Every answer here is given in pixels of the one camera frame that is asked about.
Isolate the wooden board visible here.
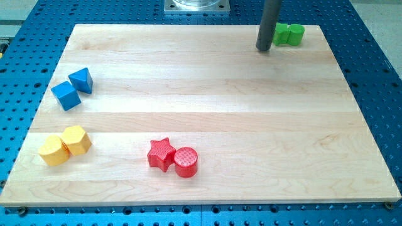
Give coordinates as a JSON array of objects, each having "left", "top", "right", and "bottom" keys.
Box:
[{"left": 1, "top": 24, "right": 401, "bottom": 207}]

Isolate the blue cube block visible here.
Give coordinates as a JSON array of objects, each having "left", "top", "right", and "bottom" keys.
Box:
[{"left": 51, "top": 81, "right": 81, "bottom": 111}]

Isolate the yellow hexagon block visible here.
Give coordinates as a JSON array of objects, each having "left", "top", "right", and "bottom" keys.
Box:
[{"left": 61, "top": 126, "right": 92, "bottom": 156}]

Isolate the red cylinder block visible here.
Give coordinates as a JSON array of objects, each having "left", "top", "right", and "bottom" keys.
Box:
[{"left": 173, "top": 147, "right": 198, "bottom": 178}]

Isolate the red star block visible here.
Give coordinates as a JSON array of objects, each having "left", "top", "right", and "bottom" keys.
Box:
[{"left": 147, "top": 137, "right": 176, "bottom": 172}]

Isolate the green cylinder block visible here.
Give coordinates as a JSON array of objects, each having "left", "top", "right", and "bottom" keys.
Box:
[{"left": 287, "top": 24, "right": 305, "bottom": 46}]

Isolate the blue triangle block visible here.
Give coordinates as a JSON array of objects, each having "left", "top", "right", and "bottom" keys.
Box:
[{"left": 68, "top": 68, "right": 93, "bottom": 94}]

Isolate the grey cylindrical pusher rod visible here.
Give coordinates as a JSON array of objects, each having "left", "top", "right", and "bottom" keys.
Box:
[{"left": 256, "top": 0, "right": 283, "bottom": 51}]

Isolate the blue perforated table plate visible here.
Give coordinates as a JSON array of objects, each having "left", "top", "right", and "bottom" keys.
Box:
[{"left": 1, "top": 1, "right": 401, "bottom": 225}]

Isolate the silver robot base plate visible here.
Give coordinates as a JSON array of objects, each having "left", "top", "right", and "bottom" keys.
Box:
[{"left": 164, "top": 0, "right": 231, "bottom": 13}]

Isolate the green star-shaped block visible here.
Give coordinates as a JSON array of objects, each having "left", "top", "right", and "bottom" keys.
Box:
[{"left": 273, "top": 23, "right": 290, "bottom": 46}]

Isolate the yellow heart block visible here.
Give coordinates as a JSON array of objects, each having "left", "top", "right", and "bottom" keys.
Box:
[{"left": 38, "top": 135, "right": 70, "bottom": 166}]

